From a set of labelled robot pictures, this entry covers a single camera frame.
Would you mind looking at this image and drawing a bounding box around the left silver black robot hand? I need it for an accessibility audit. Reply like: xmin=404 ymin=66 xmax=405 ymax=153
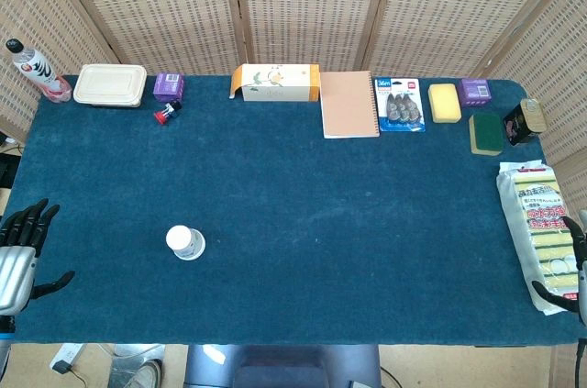
xmin=0 ymin=198 xmax=76 ymax=316

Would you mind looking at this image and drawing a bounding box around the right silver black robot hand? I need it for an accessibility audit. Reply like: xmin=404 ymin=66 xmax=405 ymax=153
xmin=531 ymin=209 xmax=587 ymax=316

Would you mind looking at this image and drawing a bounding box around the packaged sponge multipack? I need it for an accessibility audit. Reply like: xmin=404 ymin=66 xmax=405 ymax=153
xmin=496 ymin=160 xmax=580 ymax=316

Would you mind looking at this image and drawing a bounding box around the black device beside table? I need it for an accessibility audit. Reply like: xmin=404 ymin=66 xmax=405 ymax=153
xmin=0 ymin=151 xmax=22 ymax=190

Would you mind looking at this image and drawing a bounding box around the white power strip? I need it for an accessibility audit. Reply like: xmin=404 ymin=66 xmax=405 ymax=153
xmin=49 ymin=344 xmax=86 ymax=373

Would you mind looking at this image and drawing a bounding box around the black tin with gold lid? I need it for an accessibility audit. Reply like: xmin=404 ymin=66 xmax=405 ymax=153
xmin=502 ymin=98 xmax=548 ymax=147

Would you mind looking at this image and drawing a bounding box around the green scouring sponge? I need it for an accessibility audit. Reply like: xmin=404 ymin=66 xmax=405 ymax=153
xmin=468 ymin=112 xmax=504 ymax=157

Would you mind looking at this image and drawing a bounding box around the grey shoe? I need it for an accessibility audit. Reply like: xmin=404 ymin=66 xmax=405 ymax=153
xmin=123 ymin=359 xmax=164 ymax=388

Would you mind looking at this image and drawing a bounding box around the purple box with grey label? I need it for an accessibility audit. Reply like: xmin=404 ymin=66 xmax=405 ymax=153
xmin=460 ymin=78 xmax=493 ymax=108

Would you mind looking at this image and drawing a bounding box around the clear bottle with black cap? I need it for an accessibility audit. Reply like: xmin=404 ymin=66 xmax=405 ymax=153
xmin=5 ymin=38 xmax=73 ymax=104

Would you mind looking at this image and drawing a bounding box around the beige plastic lunch box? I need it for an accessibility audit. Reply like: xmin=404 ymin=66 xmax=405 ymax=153
xmin=72 ymin=63 xmax=149 ymax=108

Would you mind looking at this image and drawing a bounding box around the yellow sponge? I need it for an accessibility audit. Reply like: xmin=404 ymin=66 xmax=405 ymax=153
xmin=427 ymin=83 xmax=461 ymax=124

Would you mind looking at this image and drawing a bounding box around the red and black stamp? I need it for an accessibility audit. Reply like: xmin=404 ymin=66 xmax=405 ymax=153
xmin=153 ymin=101 xmax=183 ymax=126

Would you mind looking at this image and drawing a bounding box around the purple box with barcode label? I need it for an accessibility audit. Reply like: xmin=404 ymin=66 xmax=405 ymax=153
xmin=152 ymin=72 xmax=186 ymax=103

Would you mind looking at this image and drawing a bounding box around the blue correction tape pack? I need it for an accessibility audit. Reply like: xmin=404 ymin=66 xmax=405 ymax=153
xmin=374 ymin=77 xmax=426 ymax=133

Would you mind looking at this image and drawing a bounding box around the orange spiral notebook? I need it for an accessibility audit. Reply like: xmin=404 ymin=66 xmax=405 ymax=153
xmin=319 ymin=70 xmax=381 ymax=139

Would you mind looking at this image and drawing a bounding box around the blue felt table cover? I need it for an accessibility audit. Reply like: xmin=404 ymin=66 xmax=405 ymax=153
xmin=0 ymin=74 xmax=587 ymax=347

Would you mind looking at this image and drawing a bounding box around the bamboo folding screen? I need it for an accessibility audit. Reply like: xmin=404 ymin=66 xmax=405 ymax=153
xmin=0 ymin=0 xmax=587 ymax=205

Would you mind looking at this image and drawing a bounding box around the orange white tissue box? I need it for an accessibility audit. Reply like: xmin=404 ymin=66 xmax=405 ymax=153
xmin=228 ymin=62 xmax=321 ymax=103

